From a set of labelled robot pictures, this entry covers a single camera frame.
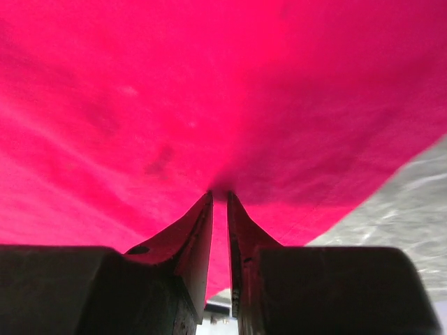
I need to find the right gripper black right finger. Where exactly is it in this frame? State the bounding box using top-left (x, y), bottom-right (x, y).
top-left (227, 193), bottom-right (442, 334)

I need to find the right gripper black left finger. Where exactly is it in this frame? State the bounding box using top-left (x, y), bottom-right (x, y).
top-left (1, 193), bottom-right (213, 334)

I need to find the pink-red t shirt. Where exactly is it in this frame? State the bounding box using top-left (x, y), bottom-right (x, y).
top-left (1, 1), bottom-right (446, 296)

